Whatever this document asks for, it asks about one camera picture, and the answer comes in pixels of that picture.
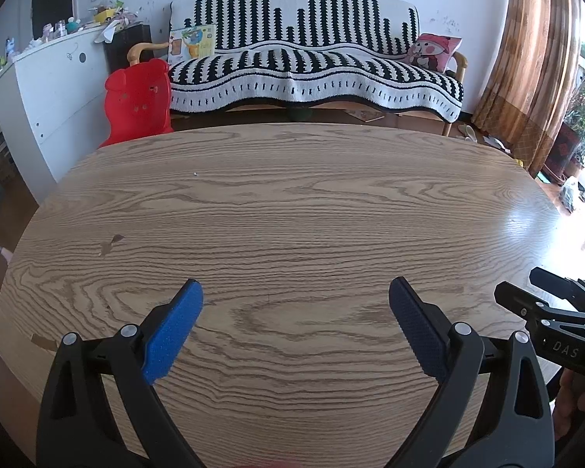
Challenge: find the white plastic bag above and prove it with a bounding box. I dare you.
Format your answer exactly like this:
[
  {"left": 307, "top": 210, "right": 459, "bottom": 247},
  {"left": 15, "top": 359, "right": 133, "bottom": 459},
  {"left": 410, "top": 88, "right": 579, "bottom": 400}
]
[{"left": 558, "top": 175, "right": 581, "bottom": 213}]

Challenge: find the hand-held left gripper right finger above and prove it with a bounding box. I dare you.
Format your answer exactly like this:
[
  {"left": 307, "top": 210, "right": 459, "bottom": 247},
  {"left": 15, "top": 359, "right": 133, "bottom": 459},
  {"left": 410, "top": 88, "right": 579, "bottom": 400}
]
[{"left": 387, "top": 276, "right": 557, "bottom": 468}]

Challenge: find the wooden sofa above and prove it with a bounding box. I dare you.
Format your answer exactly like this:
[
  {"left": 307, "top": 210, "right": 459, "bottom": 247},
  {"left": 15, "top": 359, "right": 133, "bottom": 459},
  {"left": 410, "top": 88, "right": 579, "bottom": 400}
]
[{"left": 127, "top": 0, "right": 469, "bottom": 137}]

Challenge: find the row of small figurines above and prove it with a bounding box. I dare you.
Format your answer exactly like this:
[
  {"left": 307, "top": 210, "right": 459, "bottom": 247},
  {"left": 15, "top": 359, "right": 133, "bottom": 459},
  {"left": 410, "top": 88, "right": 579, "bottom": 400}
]
[{"left": 41, "top": 17, "right": 83, "bottom": 40}]

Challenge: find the colourful picture book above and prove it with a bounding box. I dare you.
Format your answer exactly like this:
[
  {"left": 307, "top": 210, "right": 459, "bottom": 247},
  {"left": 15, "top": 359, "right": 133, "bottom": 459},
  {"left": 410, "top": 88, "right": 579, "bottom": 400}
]
[{"left": 168, "top": 24, "right": 216, "bottom": 65}]

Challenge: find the dark red plant stand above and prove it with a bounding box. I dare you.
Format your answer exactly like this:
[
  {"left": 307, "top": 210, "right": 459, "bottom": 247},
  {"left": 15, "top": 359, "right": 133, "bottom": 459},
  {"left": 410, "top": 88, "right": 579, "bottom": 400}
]
[{"left": 541, "top": 124, "right": 583, "bottom": 183}]

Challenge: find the brown patterned curtain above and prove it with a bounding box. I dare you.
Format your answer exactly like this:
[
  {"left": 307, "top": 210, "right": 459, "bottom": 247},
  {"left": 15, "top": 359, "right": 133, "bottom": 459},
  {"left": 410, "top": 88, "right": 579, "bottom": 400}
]
[{"left": 472, "top": 0, "right": 583, "bottom": 179}]

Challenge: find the white cabinet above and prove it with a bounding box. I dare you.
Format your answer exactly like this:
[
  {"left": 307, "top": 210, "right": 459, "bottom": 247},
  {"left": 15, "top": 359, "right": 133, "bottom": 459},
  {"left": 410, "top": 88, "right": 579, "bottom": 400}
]
[{"left": 0, "top": 24, "right": 113, "bottom": 200}]

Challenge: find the black white striped blanket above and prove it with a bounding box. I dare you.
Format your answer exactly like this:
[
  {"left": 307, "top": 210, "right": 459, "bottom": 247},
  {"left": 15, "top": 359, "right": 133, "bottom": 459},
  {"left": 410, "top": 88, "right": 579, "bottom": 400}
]
[{"left": 168, "top": 0, "right": 465, "bottom": 124}]

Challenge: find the red plastic chair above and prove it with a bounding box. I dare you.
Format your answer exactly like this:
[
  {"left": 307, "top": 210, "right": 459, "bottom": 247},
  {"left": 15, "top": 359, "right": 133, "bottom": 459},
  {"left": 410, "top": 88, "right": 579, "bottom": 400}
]
[{"left": 99, "top": 57, "right": 175, "bottom": 149}]

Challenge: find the pink cartoon pillow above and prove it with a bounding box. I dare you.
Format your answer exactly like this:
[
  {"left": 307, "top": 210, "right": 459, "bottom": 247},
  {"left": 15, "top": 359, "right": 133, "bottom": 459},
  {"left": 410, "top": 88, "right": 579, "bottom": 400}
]
[{"left": 402, "top": 33, "right": 464, "bottom": 73}]

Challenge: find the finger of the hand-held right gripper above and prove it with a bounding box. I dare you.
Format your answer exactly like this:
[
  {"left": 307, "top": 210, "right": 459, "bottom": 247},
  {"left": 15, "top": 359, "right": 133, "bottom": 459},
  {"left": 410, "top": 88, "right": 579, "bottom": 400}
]
[
  {"left": 494, "top": 280, "right": 585, "bottom": 323},
  {"left": 529, "top": 267, "right": 585, "bottom": 313}
]

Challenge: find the black box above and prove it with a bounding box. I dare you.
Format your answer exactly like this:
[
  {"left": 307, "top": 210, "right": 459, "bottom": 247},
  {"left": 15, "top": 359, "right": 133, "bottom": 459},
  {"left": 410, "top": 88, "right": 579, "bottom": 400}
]
[{"left": 102, "top": 24, "right": 153, "bottom": 74}]

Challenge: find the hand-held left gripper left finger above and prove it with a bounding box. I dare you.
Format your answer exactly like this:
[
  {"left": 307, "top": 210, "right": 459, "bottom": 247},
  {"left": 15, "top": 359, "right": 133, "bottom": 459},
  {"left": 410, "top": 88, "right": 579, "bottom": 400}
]
[{"left": 35, "top": 278, "right": 204, "bottom": 468}]

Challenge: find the person's right hand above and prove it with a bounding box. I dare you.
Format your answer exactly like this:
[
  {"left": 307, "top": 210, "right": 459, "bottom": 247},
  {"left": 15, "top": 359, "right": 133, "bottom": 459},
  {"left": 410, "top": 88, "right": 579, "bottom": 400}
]
[{"left": 553, "top": 368, "right": 585, "bottom": 432}]

